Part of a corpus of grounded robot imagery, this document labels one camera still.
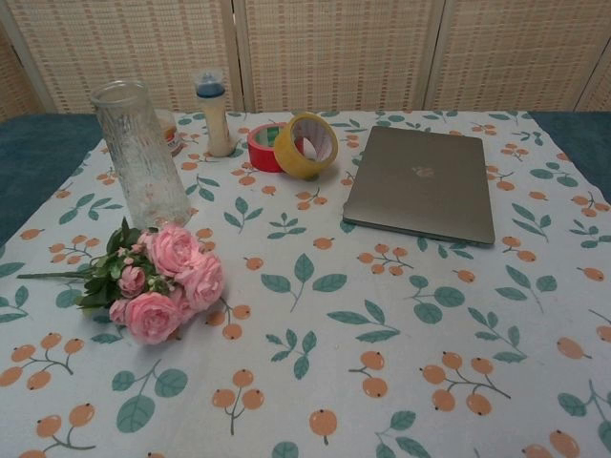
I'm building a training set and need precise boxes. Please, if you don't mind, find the pink rose bouquet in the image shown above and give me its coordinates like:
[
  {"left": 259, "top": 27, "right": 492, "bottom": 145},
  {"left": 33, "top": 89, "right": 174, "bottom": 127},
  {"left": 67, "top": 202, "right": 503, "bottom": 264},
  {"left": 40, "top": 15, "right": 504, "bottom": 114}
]
[{"left": 16, "top": 217, "right": 224, "bottom": 346}]

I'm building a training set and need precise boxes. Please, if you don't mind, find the transparent textured glass vase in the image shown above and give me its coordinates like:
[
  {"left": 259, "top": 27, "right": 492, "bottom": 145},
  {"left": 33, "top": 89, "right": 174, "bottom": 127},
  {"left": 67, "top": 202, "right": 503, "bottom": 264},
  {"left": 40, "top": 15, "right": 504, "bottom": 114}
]
[{"left": 90, "top": 79, "right": 193, "bottom": 235}]

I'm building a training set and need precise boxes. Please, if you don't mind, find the yellow tape roll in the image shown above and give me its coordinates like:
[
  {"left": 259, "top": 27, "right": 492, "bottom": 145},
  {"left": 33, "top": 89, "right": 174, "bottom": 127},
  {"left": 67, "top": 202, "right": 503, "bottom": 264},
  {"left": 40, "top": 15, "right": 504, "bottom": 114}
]
[{"left": 272, "top": 112, "right": 340, "bottom": 181}]

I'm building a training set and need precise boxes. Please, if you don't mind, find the red tape roll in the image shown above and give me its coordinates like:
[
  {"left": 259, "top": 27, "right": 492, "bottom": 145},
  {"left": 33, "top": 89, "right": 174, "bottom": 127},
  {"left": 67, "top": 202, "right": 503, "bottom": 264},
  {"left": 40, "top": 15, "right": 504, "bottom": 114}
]
[{"left": 246, "top": 122, "right": 289, "bottom": 173}]

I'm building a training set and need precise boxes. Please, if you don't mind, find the fruit and leaf print tablecloth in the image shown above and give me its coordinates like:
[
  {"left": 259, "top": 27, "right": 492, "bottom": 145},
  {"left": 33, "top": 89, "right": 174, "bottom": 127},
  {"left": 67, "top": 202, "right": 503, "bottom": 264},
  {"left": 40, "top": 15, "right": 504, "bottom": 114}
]
[{"left": 0, "top": 109, "right": 611, "bottom": 458}]

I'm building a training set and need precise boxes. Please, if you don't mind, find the grey closed laptop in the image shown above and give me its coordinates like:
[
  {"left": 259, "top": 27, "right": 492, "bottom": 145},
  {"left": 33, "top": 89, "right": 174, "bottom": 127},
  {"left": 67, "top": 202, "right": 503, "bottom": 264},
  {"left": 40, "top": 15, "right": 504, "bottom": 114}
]
[{"left": 342, "top": 125, "right": 496, "bottom": 247}]

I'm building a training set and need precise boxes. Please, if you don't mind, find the baby bottle with blue cap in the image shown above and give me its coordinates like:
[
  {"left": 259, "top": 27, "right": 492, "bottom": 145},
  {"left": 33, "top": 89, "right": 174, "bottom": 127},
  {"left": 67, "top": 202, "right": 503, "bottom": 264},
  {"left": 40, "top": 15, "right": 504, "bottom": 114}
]
[{"left": 194, "top": 70, "right": 236, "bottom": 157}]

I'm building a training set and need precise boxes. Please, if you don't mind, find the woven bamboo folding screen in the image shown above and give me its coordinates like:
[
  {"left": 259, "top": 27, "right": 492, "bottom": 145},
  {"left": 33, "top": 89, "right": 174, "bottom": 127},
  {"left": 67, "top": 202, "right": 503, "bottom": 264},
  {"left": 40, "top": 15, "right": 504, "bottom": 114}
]
[{"left": 0, "top": 0, "right": 611, "bottom": 115}]

